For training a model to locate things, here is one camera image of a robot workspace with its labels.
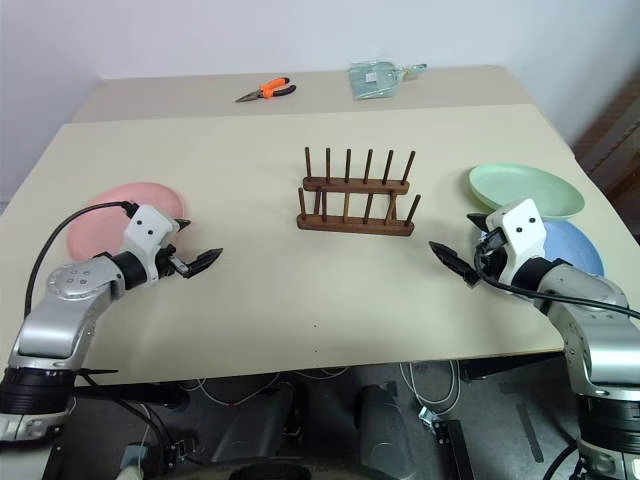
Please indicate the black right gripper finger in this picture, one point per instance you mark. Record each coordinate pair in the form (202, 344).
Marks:
(479, 220)
(454, 260)

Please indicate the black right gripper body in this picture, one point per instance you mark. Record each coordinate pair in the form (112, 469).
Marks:
(494, 255)

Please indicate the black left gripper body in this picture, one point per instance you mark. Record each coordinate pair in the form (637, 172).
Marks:
(169, 261)

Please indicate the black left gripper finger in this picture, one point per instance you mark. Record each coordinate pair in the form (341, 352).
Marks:
(182, 223)
(205, 260)

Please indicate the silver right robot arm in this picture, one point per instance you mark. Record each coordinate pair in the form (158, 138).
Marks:
(590, 320)

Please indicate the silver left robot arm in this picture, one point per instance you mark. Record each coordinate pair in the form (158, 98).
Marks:
(60, 320)

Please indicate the wooden dish rack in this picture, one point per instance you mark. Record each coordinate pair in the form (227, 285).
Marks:
(352, 207)

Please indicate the green plate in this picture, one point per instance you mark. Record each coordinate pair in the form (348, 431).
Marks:
(530, 187)

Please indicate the pink plate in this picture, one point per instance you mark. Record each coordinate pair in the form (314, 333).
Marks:
(107, 215)

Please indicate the blue plate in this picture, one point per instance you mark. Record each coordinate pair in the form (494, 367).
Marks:
(570, 245)

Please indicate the brown wooden slatted furniture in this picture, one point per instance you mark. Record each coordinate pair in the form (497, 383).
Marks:
(612, 145)

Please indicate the clear plastic bag packet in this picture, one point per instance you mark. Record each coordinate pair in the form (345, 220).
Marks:
(375, 80)

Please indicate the dark grey rounded shape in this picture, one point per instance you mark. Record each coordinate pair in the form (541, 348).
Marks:
(385, 425)

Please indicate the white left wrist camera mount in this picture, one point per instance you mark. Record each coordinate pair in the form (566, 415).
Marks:
(148, 231)

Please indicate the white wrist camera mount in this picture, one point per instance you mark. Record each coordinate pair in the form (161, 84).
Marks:
(148, 231)
(522, 227)

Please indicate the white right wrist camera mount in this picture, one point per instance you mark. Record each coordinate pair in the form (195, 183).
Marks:
(522, 227)

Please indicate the black table frame beam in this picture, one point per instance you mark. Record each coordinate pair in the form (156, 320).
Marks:
(130, 395)

